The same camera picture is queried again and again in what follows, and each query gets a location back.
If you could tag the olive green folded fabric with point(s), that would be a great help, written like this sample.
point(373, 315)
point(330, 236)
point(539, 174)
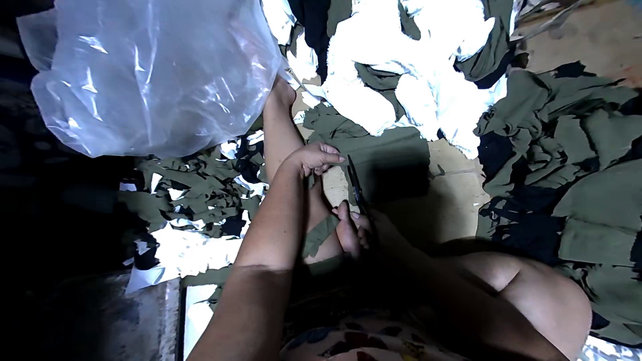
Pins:
point(386, 150)

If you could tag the person's left fingers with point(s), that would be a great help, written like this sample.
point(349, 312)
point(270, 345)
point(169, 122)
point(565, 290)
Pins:
point(329, 148)

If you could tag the person's right hand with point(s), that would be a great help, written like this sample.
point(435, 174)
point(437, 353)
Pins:
point(365, 228)

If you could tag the black scissors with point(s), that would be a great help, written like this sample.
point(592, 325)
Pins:
point(355, 183)

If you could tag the person's left forearm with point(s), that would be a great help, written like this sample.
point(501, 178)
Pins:
point(273, 230)

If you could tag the person's body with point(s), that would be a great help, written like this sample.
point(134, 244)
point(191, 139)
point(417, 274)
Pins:
point(361, 338)

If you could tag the large translucent plastic bag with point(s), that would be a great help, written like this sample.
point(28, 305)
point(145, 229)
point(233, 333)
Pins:
point(165, 75)

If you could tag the heap of olive and black fabric pieces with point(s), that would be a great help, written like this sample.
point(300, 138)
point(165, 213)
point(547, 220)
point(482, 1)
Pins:
point(597, 185)

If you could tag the person's right forearm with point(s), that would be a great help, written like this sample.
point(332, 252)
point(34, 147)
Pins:
point(441, 281)

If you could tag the heap of white cloth scraps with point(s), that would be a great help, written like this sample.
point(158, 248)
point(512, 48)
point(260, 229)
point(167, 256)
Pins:
point(193, 250)

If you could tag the person's left thumb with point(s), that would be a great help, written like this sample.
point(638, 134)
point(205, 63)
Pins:
point(332, 159)

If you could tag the narrow olive fabric strip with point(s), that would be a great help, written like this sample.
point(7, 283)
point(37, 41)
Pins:
point(320, 236)

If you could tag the person's right fingers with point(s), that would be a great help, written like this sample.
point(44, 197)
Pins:
point(347, 233)

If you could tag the heap of white fabric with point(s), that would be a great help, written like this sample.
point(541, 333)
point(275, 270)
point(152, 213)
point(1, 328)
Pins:
point(421, 65)

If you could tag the heap of small mixed scraps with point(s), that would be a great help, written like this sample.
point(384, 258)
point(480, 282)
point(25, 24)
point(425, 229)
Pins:
point(200, 188)

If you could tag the person's left hand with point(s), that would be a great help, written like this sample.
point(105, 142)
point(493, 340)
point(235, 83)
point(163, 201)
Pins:
point(310, 157)

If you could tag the person's legs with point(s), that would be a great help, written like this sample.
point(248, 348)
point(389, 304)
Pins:
point(546, 296)

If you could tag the brown cardboard sheet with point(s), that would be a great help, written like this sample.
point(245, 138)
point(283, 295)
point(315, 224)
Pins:
point(582, 37)

